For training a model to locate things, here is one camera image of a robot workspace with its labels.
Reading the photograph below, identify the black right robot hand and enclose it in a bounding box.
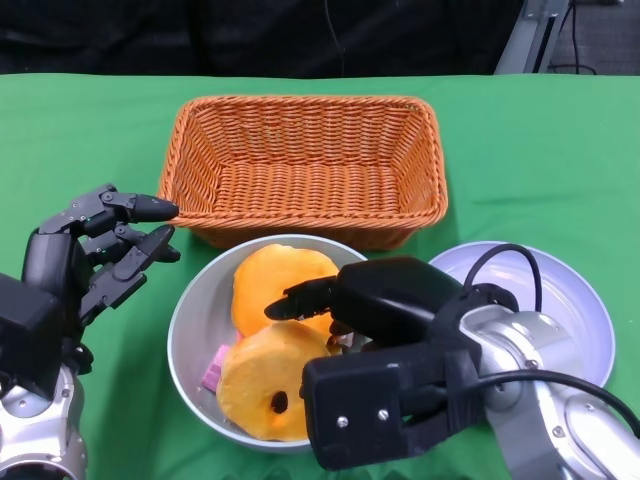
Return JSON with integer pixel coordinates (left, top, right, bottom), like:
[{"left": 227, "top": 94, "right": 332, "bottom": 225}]
[{"left": 263, "top": 256, "right": 464, "bottom": 352}]

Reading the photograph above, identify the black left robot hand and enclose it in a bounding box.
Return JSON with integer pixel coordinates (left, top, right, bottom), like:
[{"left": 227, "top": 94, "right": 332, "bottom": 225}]
[{"left": 22, "top": 183, "right": 182, "bottom": 329}]

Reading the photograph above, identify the orange bagel bread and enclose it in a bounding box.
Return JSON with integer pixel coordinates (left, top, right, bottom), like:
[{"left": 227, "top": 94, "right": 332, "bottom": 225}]
[
  {"left": 215, "top": 322, "right": 332, "bottom": 442},
  {"left": 231, "top": 244, "right": 341, "bottom": 337}
]

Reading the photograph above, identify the grey-green bowl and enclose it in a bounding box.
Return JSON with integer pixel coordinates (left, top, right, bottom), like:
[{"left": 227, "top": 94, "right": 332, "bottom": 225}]
[{"left": 166, "top": 233, "right": 371, "bottom": 455}]

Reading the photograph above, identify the orange wicker basket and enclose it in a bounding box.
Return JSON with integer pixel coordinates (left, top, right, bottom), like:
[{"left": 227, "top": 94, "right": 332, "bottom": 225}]
[{"left": 157, "top": 95, "right": 449, "bottom": 251}]

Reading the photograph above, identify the pale lavender plate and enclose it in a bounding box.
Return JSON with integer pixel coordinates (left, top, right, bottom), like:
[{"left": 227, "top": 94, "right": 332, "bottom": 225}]
[{"left": 428, "top": 241, "right": 617, "bottom": 389}]

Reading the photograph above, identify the pink cake slice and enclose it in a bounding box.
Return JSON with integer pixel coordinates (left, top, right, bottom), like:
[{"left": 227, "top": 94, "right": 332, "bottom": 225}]
[{"left": 200, "top": 343, "right": 232, "bottom": 392}]

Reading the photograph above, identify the green tablecloth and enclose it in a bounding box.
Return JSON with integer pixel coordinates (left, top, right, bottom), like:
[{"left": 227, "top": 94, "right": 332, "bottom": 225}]
[{"left": 0, "top": 72, "right": 640, "bottom": 480}]

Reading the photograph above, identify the black backdrop cloth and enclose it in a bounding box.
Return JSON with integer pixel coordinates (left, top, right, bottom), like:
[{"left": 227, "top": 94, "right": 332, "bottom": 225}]
[{"left": 0, "top": 0, "right": 529, "bottom": 79}]

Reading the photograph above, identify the grey metal stand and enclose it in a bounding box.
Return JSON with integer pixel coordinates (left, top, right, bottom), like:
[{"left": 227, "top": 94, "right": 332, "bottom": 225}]
[{"left": 494, "top": 0, "right": 574, "bottom": 75}]

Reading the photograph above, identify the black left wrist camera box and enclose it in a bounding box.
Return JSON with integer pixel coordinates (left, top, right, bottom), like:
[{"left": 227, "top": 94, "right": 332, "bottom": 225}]
[{"left": 0, "top": 273, "right": 64, "bottom": 401}]

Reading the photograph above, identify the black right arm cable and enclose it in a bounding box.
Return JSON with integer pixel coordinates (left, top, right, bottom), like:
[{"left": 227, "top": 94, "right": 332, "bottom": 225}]
[{"left": 434, "top": 243, "right": 640, "bottom": 436}]

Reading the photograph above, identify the black floor cable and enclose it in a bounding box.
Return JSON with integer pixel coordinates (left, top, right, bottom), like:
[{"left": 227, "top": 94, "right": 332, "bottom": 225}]
[{"left": 547, "top": 0, "right": 599, "bottom": 75}]

